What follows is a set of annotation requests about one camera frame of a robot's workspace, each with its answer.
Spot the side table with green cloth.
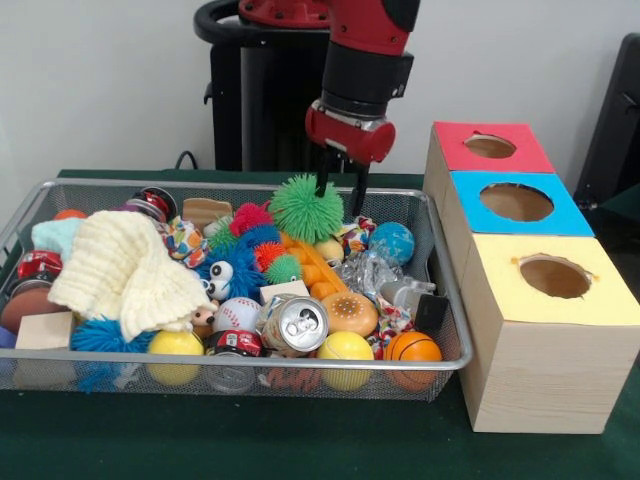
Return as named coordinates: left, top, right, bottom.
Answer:
left=597, top=185, right=640, bottom=236

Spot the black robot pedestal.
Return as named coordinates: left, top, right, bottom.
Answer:
left=193, top=0, right=351, bottom=174

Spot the black upright panel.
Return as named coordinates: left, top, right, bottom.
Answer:
left=574, top=32, right=640, bottom=201

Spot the orange plush toy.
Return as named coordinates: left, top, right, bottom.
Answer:
left=191, top=307, right=220, bottom=340

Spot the wooden box with three holes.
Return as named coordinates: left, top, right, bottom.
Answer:
left=422, top=121, right=640, bottom=434

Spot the brown toy football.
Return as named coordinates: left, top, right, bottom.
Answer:
left=0, top=289, right=56, bottom=335

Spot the mint knitted cloth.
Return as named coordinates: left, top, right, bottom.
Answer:
left=30, top=217, right=84, bottom=251

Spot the green spiky rubber ball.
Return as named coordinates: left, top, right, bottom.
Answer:
left=268, top=173, right=345, bottom=245

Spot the white baseball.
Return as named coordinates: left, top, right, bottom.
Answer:
left=213, top=297, right=262, bottom=334

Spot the orange toy basketball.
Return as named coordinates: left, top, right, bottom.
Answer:
left=383, top=330, right=444, bottom=392

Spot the opened silver drink can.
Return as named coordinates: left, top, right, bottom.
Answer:
left=255, top=294, right=331, bottom=359

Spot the shallow wire mesh bin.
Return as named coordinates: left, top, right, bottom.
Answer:
left=0, top=178, right=475, bottom=401

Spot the plain wooden block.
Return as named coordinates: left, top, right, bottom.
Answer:
left=14, top=312, right=75, bottom=351

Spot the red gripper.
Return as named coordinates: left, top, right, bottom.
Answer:
left=304, top=99, right=397, bottom=217

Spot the blue spiky ball with eyes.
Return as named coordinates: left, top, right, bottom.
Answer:
left=69, top=317, right=156, bottom=354

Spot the crushed clear plastic bottle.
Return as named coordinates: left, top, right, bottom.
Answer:
left=339, top=249, right=401, bottom=301

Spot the cream waffle cloth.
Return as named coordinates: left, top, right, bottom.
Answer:
left=48, top=209, right=219, bottom=344

